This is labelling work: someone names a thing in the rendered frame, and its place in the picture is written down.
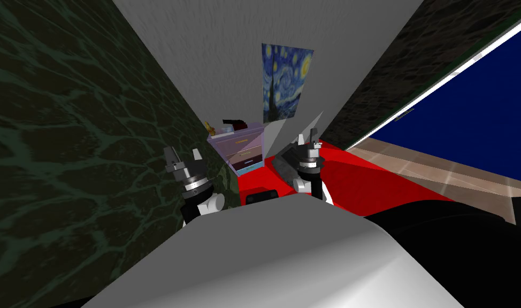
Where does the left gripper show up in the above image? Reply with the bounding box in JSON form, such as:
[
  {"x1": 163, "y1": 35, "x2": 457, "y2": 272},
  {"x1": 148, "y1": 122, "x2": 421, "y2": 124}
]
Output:
[{"x1": 163, "y1": 146, "x2": 213, "y2": 198}]

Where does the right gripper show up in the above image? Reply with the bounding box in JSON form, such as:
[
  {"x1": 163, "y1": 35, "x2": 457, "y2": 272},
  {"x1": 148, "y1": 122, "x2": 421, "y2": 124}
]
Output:
[{"x1": 296, "y1": 128, "x2": 326, "y2": 177}]

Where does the dark grey ribbed slab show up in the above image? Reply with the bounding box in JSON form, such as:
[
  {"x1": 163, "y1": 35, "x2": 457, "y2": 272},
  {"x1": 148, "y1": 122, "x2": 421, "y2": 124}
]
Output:
[{"x1": 272, "y1": 143, "x2": 305, "y2": 186}]

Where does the blue starry night painting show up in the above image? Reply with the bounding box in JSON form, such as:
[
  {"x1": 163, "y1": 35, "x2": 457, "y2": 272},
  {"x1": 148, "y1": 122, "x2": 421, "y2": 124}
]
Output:
[{"x1": 262, "y1": 42, "x2": 315, "y2": 125}]

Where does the lilac chest of drawers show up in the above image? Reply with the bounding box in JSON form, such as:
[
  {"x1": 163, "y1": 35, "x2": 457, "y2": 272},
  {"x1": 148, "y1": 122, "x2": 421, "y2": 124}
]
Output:
[{"x1": 203, "y1": 119, "x2": 266, "y2": 178}]

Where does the red rug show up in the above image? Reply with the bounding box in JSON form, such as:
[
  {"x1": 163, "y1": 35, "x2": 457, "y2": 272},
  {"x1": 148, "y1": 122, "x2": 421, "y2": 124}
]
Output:
[{"x1": 236, "y1": 138, "x2": 456, "y2": 217}]

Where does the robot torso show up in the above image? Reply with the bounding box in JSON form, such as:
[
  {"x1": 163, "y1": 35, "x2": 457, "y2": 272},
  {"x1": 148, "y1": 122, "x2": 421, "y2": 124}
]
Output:
[{"x1": 80, "y1": 190, "x2": 468, "y2": 308}]

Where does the dark blue window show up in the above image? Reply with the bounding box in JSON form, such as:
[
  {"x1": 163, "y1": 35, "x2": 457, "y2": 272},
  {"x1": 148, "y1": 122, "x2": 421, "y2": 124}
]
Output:
[{"x1": 345, "y1": 12, "x2": 521, "y2": 186}]

